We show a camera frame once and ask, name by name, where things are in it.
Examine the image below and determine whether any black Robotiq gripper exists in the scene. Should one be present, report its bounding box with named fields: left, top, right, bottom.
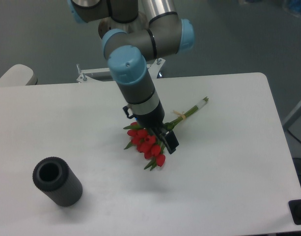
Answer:
left=135, top=102, right=179, bottom=154

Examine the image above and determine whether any red tulip bouquet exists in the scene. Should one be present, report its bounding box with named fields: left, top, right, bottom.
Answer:
left=123, top=96, right=209, bottom=171

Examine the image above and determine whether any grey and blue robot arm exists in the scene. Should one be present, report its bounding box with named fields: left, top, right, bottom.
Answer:
left=68, top=0, right=195, bottom=153

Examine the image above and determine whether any dark grey ribbed vase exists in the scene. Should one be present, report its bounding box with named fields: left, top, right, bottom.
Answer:
left=32, top=157, right=83, bottom=207

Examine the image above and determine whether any white furniture at right edge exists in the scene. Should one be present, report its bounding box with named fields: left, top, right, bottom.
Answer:
left=282, top=100, right=301, bottom=130

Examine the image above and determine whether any black device at table edge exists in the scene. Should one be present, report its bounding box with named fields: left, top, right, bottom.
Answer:
left=288, top=200, right=301, bottom=225

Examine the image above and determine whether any white chair seat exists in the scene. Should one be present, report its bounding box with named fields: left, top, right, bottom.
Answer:
left=0, top=64, right=38, bottom=88

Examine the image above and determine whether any clear bag with blue items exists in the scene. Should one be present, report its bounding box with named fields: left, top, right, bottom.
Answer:
left=283, top=0, right=301, bottom=18

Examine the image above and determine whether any white metal base frame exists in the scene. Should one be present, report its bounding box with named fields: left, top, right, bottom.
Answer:
left=76, top=57, right=167, bottom=84

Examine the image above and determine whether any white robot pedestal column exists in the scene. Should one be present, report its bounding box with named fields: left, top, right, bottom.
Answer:
left=98, top=11, right=149, bottom=39

